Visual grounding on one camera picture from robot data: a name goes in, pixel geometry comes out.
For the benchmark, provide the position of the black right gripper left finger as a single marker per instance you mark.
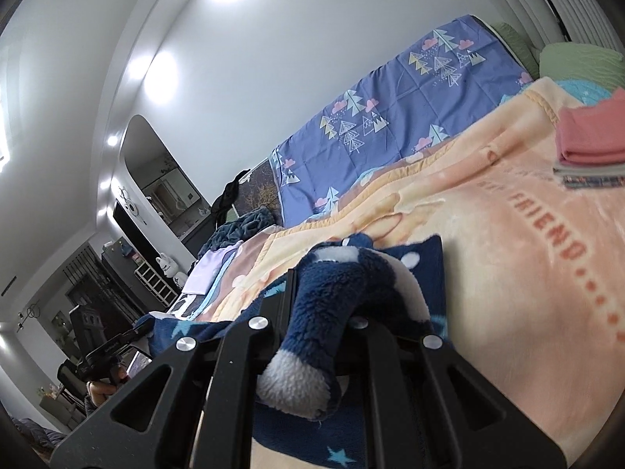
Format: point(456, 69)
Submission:
point(192, 407)

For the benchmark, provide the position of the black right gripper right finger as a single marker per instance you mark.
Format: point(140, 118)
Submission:
point(425, 406)

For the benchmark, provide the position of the navy star fleece baby jacket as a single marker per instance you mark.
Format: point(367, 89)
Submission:
point(306, 409)

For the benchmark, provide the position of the stack of folded clothes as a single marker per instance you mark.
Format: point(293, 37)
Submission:
point(590, 144)

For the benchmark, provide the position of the person's left hand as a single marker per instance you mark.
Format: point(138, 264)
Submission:
point(99, 391)

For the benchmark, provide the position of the white ladder shelf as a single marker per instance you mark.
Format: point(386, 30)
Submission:
point(156, 285)

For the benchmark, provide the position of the white cat figurine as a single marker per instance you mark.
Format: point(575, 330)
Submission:
point(171, 270)

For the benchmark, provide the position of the lavender folded cloth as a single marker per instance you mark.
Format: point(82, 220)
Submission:
point(206, 269)

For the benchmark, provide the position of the peach bear fleece blanket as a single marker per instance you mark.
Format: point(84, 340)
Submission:
point(534, 272)

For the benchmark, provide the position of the dark teal knit blanket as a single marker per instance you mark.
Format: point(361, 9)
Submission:
point(239, 230)

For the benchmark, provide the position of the black garment on headboard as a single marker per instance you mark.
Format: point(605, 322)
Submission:
point(224, 202)

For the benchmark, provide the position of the dark tree-pattern headboard cushion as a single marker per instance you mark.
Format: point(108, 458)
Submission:
point(257, 188)

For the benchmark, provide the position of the blue tree-print sheet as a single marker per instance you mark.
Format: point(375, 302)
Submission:
point(427, 94)

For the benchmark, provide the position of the green pillow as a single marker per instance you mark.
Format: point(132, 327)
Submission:
point(587, 69)

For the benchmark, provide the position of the grey pleated curtain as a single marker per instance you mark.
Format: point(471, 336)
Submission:
point(585, 21)

